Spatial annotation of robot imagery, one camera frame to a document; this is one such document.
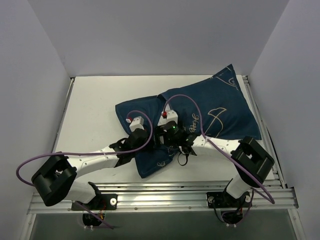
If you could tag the aluminium front rail frame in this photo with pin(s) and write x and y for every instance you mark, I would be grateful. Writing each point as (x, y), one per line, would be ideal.
(167, 211)

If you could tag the aluminium left side rail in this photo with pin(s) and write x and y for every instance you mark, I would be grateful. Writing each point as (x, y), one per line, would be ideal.
(66, 103)

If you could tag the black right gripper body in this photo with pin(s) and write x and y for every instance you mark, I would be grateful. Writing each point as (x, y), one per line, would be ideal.
(163, 135)

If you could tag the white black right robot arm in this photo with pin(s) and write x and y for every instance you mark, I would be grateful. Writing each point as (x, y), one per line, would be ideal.
(252, 162)

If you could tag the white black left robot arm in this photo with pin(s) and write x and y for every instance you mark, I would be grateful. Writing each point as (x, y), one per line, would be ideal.
(56, 180)

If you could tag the aluminium rail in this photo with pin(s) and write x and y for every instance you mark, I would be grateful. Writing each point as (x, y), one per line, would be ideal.
(66, 103)
(265, 136)

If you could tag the aluminium right side rail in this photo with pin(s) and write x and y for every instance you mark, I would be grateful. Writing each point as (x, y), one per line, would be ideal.
(265, 136)

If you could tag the blue pillowcase with gold script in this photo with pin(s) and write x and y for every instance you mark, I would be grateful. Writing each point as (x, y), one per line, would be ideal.
(218, 101)

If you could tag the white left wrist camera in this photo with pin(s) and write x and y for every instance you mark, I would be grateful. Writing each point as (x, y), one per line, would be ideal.
(135, 123)

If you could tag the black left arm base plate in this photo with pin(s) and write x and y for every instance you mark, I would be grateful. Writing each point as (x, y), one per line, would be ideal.
(103, 202)

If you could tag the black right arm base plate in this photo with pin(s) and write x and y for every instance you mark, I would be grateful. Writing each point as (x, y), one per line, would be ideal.
(221, 200)

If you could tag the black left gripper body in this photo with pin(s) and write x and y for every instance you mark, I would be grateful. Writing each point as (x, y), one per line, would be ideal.
(144, 135)

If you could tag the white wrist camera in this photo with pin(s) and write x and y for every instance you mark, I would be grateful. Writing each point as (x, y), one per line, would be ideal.
(172, 116)
(135, 123)

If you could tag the white pillow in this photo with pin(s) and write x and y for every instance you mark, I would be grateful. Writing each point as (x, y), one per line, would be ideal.
(163, 118)

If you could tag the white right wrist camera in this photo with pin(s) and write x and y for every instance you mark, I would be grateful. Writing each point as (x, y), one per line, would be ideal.
(172, 116)

